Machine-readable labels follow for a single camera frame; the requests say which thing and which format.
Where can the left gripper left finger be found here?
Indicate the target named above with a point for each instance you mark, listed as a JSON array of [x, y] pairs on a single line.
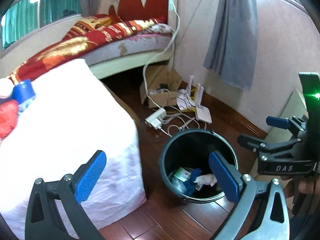
[[43, 220]]

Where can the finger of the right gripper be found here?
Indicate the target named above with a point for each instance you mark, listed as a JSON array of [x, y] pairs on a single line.
[[294, 124], [256, 145]]

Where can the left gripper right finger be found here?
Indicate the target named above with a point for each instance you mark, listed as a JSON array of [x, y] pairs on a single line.
[[272, 219]]

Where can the blue paper cup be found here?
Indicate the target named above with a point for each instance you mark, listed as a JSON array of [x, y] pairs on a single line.
[[23, 93]]

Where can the black round trash bin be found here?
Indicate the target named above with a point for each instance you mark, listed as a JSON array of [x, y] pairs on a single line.
[[189, 150]]

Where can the right hand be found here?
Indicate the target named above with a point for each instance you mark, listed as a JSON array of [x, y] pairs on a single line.
[[305, 186]]

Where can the white crumpled tissue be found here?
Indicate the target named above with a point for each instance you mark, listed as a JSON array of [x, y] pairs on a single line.
[[208, 179]]

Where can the dark blue crumpled cloth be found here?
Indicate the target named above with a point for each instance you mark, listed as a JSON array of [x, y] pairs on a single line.
[[190, 185]]

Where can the green white packet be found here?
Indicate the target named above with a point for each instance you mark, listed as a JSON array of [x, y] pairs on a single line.
[[182, 174]]

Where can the white wifi router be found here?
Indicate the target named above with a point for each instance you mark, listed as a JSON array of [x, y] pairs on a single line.
[[190, 99]]

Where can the grey hanging towel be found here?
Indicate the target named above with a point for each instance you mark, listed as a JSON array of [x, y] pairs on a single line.
[[232, 51]]

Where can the white power strip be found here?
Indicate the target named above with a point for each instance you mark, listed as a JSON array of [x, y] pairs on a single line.
[[156, 118]]

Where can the brown cardboard box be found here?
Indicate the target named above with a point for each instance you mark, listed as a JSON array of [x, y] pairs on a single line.
[[162, 84]]

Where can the red heart-shaped headboard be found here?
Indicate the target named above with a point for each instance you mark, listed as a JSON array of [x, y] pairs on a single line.
[[145, 9]]

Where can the red yellow patterned blanket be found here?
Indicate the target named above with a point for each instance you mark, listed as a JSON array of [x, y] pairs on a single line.
[[86, 35]]

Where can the green curtained window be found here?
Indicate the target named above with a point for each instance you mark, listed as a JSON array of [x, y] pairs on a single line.
[[25, 16]]

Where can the bed with white frame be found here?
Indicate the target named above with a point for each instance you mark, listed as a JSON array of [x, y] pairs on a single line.
[[127, 53]]

